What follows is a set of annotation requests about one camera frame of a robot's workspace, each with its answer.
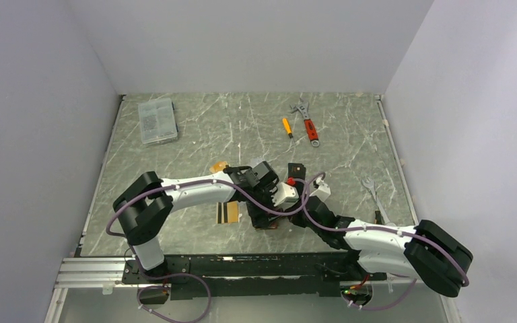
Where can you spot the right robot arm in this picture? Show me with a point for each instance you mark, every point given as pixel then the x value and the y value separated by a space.
pixel 424 251

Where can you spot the gold card stack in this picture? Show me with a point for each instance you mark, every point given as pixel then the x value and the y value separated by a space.
pixel 218 167

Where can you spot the silver combination wrench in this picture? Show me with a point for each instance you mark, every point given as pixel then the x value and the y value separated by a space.
pixel 370 185

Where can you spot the clear plastic parts box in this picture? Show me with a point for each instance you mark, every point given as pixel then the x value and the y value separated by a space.
pixel 157 121

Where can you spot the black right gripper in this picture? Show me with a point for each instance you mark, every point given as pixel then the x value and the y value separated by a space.
pixel 295 217

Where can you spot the black card wallet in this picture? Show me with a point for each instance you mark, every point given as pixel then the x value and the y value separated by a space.
pixel 296 170

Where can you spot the red adjustable wrench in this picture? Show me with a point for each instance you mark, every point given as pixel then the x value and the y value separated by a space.
pixel 302 107

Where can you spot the black aluminium base frame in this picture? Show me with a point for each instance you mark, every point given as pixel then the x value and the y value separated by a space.
pixel 189 276

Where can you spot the orange handle screwdriver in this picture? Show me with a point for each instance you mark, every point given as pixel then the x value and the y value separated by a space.
pixel 288 129

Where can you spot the gold card with stripes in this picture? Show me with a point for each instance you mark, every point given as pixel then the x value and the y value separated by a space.
pixel 227 213

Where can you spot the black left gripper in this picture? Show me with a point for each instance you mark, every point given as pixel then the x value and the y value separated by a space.
pixel 260 218

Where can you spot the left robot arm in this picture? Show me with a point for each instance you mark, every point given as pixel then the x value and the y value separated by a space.
pixel 144 207

